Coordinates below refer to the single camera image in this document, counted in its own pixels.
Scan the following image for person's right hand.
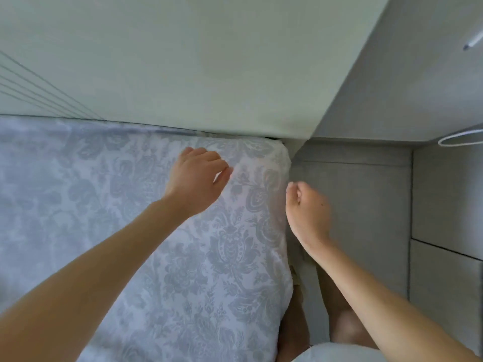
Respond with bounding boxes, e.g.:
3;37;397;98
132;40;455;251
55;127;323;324
284;180;334;255

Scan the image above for person's left hand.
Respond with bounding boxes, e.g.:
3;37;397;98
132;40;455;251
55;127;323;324
163;147;235;219

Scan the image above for blue-grey cloth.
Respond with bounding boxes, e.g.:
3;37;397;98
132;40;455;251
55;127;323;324
0;114;295;362

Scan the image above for person's left forearm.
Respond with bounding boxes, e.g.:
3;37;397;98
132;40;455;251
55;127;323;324
0;198;190;362

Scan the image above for person's right forearm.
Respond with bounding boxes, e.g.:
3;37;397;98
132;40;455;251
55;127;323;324
305;236;481;362

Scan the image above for person's right leg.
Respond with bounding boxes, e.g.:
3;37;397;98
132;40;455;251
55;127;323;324
315;263;378;350

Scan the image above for person's leg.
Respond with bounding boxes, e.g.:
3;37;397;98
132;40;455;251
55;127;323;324
275;267;312;362
315;263;378;350

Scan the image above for person's left leg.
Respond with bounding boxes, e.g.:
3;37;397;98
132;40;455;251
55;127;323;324
275;267;312;362

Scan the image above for person's white shorts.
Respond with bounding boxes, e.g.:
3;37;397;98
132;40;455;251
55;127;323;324
293;342;389;362

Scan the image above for white wardrobe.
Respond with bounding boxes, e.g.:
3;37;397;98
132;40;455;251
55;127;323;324
408;139;483;355

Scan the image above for white charger cable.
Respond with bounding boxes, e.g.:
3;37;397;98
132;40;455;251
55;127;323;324
438;30;483;148

